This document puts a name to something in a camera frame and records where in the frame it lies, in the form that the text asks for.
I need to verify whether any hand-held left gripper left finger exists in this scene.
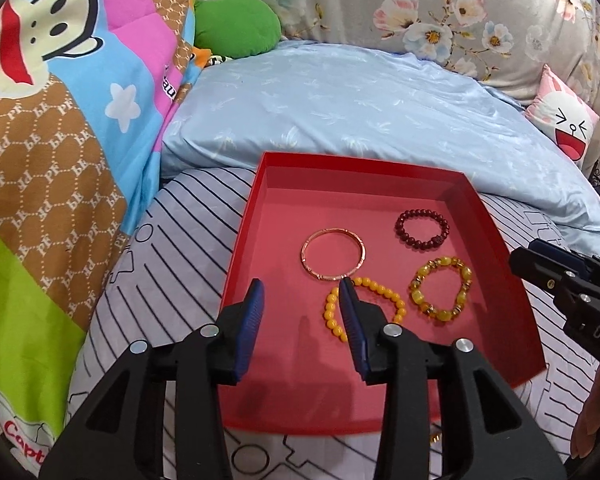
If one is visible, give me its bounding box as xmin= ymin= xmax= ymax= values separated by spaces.
xmin=40 ymin=278 xmax=266 ymax=480

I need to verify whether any cartoon monkey printed blanket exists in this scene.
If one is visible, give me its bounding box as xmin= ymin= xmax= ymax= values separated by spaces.
xmin=0 ymin=0 xmax=203 ymax=471

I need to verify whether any floral grey pillow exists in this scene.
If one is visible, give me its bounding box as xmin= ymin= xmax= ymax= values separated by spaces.
xmin=195 ymin=0 xmax=600 ymax=111

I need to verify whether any light blue pillow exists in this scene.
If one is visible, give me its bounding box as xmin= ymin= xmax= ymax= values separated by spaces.
xmin=160 ymin=40 xmax=600 ymax=257

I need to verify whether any amber and gold bead bracelet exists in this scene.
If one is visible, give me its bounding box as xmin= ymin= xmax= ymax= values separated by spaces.
xmin=408 ymin=256 xmax=473 ymax=322

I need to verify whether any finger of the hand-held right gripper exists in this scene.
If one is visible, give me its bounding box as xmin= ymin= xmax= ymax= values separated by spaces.
xmin=508 ymin=249 xmax=578 ymax=295
xmin=526 ymin=238 xmax=597 ymax=283

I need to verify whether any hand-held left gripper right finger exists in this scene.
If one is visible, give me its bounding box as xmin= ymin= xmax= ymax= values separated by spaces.
xmin=339 ymin=278 xmax=567 ymax=480

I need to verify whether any red shallow box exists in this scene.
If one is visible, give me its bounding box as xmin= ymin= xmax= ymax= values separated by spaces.
xmin=219 ymin=151 xmax=548 ymax=436

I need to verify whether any green plush cushion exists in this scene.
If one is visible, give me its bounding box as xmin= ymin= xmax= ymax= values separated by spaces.
xmin=194 ymin=0 xmax=282 ymax=60

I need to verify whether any dark red bead bracelet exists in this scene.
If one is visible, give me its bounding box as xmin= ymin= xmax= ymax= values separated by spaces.
xmin=394 ymin=208 xmax=451 ymax=251

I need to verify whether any rose gold bangle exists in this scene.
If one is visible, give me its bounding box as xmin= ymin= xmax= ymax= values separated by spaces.
xmin=300 ymin=228 xmax=367 ymax=282

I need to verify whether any orange plush toy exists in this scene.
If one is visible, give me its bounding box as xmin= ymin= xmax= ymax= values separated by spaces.
xmin=190 ymin=46 xmax=236 ymax=69

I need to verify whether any yellow bead bracelet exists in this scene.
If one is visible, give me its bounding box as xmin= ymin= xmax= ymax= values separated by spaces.
xmin=322 ymin=276 xmax=407 ymax=345

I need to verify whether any pink rabbit cushion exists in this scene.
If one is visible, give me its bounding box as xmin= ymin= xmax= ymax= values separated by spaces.
xmin=524 ymin=64 xmax=600 ymax=163

